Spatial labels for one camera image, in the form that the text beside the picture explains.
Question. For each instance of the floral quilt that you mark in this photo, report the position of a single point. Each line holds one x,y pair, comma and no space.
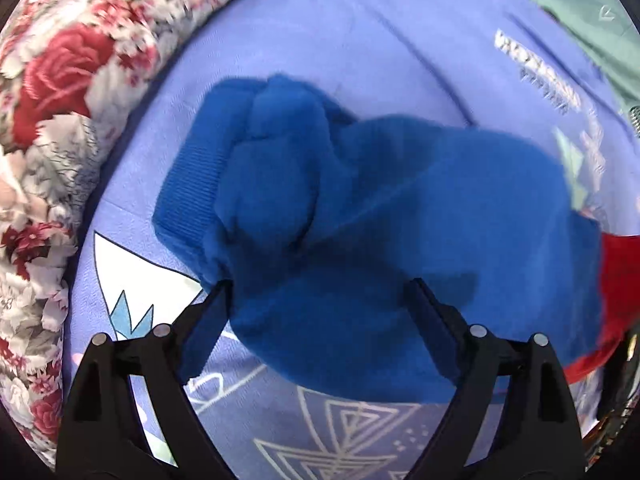
55,125

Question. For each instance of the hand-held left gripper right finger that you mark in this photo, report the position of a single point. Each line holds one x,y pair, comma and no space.
434,332

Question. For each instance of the dark blue sweater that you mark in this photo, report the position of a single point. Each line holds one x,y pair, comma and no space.
360,240

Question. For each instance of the red cloth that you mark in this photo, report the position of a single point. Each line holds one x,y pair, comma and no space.
612,305

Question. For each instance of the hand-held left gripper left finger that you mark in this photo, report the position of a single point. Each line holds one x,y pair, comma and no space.
206,331

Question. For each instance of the lilac printed bed sheet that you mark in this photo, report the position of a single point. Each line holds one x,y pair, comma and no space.
350,60

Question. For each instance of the green cloth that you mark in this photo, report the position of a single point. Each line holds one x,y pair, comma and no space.
575,15

